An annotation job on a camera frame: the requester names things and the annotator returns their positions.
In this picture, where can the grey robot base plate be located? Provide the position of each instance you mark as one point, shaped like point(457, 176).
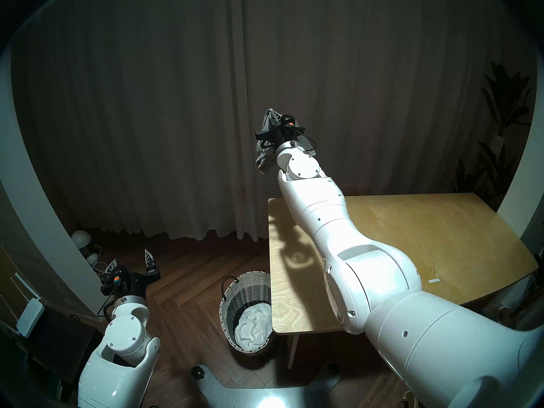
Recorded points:
point(263, 396)

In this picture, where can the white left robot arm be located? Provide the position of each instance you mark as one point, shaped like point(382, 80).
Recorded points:
point(119, 356)

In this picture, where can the long pleated curtain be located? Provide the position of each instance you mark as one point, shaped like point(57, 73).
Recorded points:
point(170, 114)

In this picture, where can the white mushroom lamp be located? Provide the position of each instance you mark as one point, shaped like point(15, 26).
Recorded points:
point(80, 238)

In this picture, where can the dark low cabinet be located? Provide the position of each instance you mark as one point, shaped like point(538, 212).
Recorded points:
point(59, 347)

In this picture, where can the grey garment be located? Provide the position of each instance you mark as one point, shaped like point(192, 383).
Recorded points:
point(264, 158)

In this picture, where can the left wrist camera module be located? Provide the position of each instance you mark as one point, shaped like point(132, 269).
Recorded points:
point(117, 279)

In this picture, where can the tall leafy houseplant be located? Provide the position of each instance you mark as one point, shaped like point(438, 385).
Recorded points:
point(505, 109)

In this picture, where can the black base knob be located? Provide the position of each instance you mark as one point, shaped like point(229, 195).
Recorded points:
point(198, 373)
point(334, 369)

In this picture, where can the white wifi router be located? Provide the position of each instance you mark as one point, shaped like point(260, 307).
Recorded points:
point(30, 318)

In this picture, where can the white garment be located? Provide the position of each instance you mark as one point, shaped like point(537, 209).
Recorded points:
point(253, 328)

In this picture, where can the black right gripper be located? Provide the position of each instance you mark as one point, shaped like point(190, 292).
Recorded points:
point(278, 133)

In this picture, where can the light wooden table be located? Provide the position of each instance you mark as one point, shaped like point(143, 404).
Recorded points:
point(446, 233)

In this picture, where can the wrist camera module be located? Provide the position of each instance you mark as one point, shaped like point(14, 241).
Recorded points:
point(288, 121)
point(117, 279)

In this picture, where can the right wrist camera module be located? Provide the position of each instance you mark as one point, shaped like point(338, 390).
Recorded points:
point(288, 121)

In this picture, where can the white paper plant tag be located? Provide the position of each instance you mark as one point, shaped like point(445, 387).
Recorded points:
point(498, 142)

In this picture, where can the white cylindrical plant pot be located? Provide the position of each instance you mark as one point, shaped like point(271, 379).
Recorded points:
point(508, 315)

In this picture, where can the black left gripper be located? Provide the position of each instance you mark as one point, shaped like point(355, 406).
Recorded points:
point(134, 286)

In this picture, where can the woven wicker laundry hamper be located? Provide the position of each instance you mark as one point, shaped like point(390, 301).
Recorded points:
point(238, 292)

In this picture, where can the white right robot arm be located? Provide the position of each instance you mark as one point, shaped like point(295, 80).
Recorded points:
point(382, 292)

